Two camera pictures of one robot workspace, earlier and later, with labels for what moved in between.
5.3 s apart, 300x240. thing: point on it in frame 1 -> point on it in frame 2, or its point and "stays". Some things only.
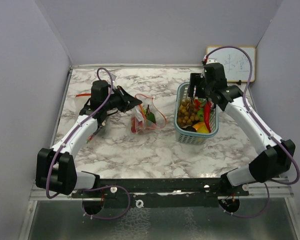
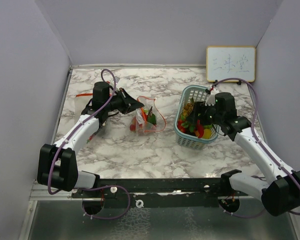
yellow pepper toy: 201,127 -> 207,134
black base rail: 162,192 stays
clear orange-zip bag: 146,116 stays
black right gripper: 196,80 -> 194,116
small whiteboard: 237,65 stays
